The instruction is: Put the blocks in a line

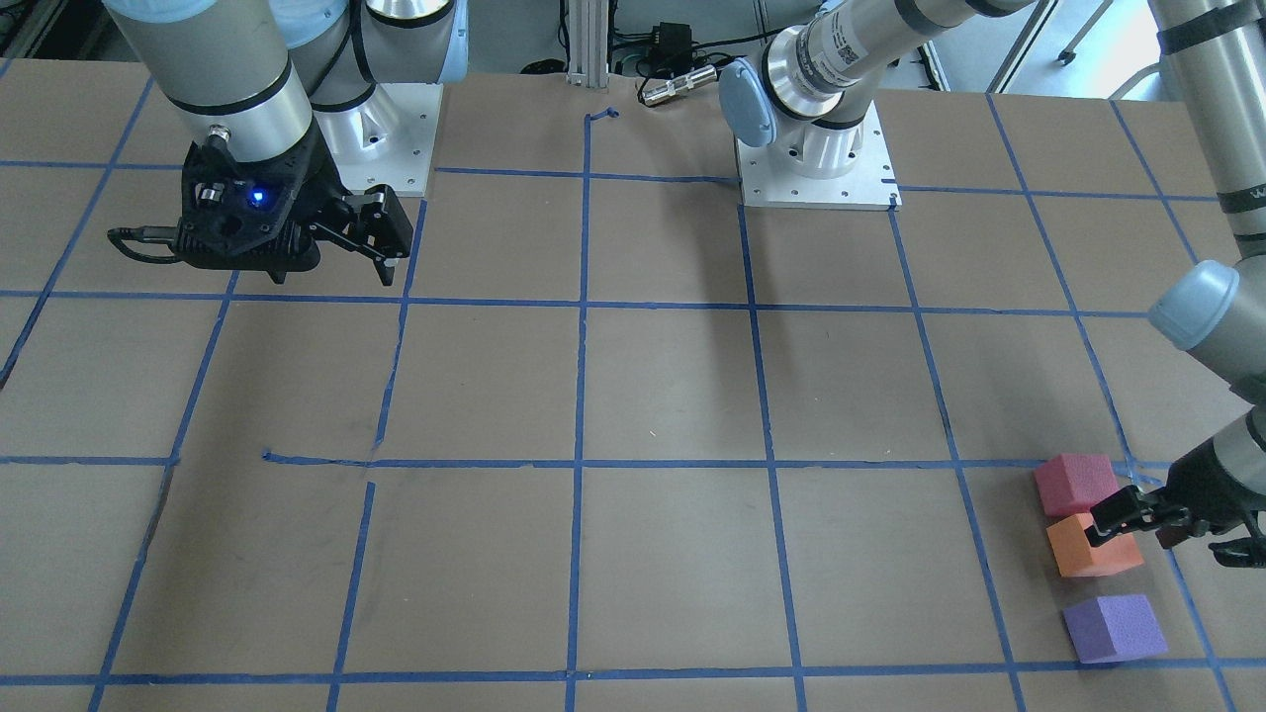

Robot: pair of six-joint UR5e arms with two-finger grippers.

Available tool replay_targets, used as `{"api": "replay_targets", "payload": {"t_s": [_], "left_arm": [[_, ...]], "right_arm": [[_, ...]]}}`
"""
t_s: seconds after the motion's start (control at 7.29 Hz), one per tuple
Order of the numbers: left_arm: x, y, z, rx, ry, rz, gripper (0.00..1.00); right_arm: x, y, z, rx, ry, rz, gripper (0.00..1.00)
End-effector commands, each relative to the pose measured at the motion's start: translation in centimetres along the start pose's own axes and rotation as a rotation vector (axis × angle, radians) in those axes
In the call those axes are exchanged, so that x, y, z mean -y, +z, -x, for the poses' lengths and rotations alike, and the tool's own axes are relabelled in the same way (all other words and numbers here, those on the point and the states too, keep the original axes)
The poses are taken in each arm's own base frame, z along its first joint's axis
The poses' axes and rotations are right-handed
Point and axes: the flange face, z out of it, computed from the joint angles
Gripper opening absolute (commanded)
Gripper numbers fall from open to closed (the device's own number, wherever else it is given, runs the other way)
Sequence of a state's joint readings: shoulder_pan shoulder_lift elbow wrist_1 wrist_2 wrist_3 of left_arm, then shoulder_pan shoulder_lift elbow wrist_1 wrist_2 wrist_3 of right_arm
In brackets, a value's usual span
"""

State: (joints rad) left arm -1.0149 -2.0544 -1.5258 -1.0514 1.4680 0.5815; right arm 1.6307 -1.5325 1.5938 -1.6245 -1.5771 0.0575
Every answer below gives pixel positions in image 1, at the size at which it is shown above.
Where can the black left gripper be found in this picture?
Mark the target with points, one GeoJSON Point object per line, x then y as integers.
{"type": "Point", "coordinates": [1209, 483]}

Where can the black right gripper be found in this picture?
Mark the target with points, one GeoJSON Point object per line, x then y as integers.
{"type": "Point", "coordinates": [322, 185]}

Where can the orange foam cube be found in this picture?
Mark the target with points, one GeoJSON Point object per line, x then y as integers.
{"type": "Point", "coordinates": [1077, 558]}

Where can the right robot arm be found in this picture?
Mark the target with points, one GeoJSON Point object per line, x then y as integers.
{"type": "Point", "coordinates": [293, 125]}

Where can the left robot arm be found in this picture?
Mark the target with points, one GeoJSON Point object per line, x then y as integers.
{"type": "Point", "coordinates": [820, 77]}

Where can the pink foam cube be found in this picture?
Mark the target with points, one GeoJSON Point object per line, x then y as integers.
{"type": "Point", "coordinates": [1071, 482]}

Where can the purple foam cube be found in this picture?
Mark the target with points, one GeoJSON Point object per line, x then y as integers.
{"type": "Point", "coordinates": [1114, 629]}

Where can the office chair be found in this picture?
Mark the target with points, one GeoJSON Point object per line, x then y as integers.
{"type": "Point", "coordinates": [1116, 55]}

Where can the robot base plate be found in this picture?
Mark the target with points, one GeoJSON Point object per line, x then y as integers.
{"type": "Point", "coordinates": [388, 139]}
{"type": "Point", "coordinates": [812, 167]}

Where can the aluminium frame post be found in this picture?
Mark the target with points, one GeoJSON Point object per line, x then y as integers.
{"type": "Point", "coordinates": [588, 32]}

